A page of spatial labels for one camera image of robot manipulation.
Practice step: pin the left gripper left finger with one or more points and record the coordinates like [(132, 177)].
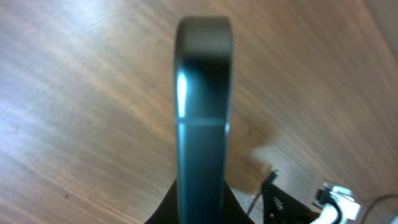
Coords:
[(167, 211)]

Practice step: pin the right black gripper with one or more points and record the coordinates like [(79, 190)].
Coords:
[(281, 208)]

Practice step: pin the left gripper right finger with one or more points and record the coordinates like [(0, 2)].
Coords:
[(232, 212)]

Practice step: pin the blue Galaxy S25 smartphone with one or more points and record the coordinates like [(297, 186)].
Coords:
[(202, 90)]

